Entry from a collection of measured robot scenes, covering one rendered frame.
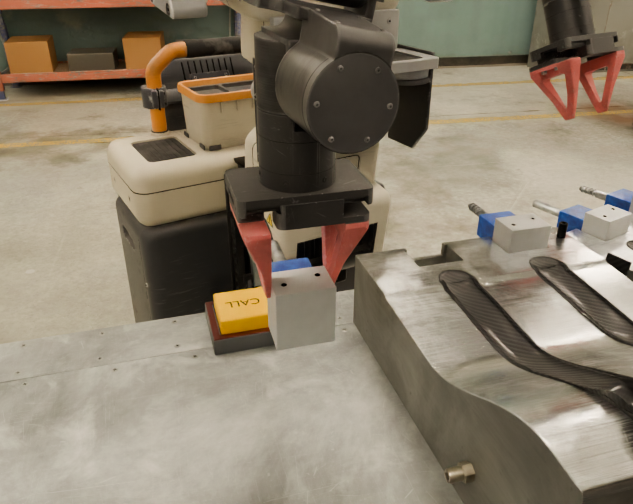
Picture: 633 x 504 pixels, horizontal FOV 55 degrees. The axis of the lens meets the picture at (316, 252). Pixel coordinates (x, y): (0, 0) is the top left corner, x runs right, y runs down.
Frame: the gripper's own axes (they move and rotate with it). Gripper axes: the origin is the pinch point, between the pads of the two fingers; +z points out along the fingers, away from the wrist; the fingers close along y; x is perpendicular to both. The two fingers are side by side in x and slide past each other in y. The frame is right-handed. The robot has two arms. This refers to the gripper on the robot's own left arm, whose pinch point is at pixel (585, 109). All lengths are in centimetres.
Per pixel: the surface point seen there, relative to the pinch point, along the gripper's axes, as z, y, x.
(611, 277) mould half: 18.3, -18.5, -13.3
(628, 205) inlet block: 14.4, 5.5, 0.1
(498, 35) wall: -109, 410, 390
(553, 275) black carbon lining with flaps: 17.0, -22.7, -9.7
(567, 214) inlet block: 13.2, -5.4, 1.6
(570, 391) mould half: 20, -41, -26
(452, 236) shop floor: 35, 104, 156
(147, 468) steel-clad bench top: 22, -66, -2
